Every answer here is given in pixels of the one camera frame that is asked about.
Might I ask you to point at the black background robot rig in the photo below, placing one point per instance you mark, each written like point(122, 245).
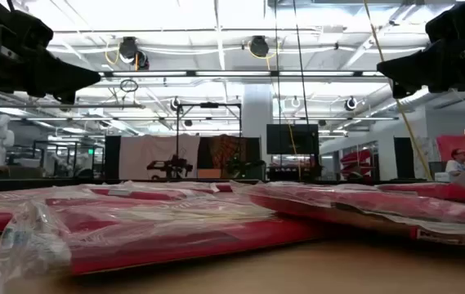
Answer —
point(171, 167)

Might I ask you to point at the red folded object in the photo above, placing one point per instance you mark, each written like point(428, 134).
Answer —
point(356, 159)

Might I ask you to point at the black aluminium table frame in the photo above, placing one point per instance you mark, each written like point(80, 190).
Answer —
point(52, 184)

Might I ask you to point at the red fabric backdrop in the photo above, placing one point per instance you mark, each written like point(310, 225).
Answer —
point(461, 149)

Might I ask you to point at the black metal stand frame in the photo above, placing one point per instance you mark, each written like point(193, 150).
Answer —
point(209, 105)

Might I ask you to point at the white hanging cloth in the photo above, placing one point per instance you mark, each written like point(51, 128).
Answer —
point(156, 155)

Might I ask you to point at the black tall panel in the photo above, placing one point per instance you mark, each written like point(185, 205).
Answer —
point(403, 157)
point(112, 157)

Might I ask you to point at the black wall monitor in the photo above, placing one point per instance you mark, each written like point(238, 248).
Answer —
point(285, 139)

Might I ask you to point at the brown patterned cloth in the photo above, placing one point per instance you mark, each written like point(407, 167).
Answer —
point(226, 153)

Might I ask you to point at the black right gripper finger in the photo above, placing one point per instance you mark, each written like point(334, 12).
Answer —
point(401, 90)
point(428, 69)

